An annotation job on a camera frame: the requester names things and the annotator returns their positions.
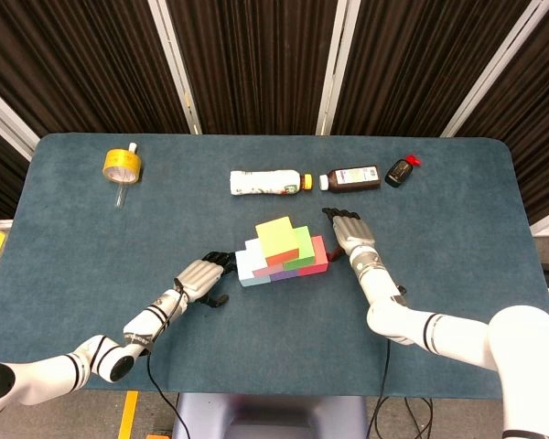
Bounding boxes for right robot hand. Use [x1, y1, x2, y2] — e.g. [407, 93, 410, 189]
[321, 207, 377, 264]

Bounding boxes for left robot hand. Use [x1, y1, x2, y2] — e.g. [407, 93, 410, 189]
[172, 250, 239, 308]

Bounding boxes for red foam cube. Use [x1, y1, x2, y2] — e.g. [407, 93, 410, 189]
[296, 235, 328, 278]

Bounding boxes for light blue foam cube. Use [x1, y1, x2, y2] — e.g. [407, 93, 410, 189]
[234, 249, 274, 288]

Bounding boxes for green foam cube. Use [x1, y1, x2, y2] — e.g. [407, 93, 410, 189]
[282, 225, 316, 272]

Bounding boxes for pink foam cube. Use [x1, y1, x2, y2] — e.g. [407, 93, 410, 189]
[244, 237, 285, 282]

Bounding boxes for orange foam cube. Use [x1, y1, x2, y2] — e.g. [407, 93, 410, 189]
[254, 217, 301, 267]

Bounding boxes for purple foam cube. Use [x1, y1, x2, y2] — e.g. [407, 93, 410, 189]
[268, 269, 302, 284]

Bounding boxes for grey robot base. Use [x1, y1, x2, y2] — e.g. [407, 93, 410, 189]
[171, 391, 371, 439]

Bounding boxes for brown medicine bottle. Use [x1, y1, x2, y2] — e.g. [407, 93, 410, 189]
[318, 165, 382, 195]

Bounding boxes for small black bottle red cap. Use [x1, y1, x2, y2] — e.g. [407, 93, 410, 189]
[383, 154, 424, 188]

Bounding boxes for teal felt table mat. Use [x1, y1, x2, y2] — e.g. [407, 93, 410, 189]
[0, 132, 549, 399]

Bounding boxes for white labelled drink bottle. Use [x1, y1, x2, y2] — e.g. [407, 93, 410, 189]
[229, 168, 314, 198]

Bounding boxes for clear tube with white cap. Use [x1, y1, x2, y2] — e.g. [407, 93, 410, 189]
[113, 142, 139, 209]

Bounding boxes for yellow tape roll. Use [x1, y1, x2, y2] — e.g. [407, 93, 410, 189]
[102, 147, 145, 185]

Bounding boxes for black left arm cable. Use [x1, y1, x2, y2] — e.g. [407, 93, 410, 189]
[145, 281, 187, 439]

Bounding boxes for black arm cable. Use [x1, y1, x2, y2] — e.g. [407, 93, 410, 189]
[145, 281, 187, 439]
[368, 340, 393, 439]

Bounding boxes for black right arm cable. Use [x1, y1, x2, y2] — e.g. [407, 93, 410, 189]
[368, 340, 393, 439]

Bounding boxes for black floor cables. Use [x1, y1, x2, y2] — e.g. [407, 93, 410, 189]
[373, 395, 436, 439]

